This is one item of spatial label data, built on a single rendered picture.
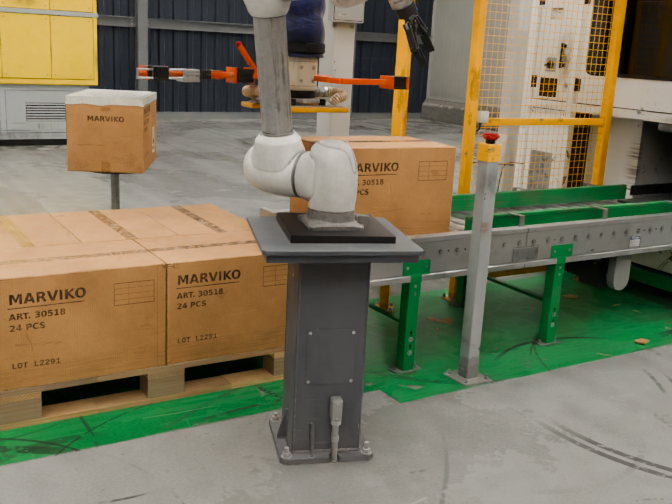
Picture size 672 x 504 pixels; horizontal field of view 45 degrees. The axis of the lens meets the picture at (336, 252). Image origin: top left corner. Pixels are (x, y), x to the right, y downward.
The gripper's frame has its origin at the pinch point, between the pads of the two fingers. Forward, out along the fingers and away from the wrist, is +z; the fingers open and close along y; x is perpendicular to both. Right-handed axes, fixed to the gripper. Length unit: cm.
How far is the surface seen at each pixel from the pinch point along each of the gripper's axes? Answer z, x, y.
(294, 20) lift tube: -29, -45, -8
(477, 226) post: 73, -8, 4
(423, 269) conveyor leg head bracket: 83, -35, 11
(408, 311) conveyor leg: 95, -45, 22
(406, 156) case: 42, -31, -14
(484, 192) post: 61, -1, -1
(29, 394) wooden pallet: 27, -138, 120
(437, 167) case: 55, -24, -23
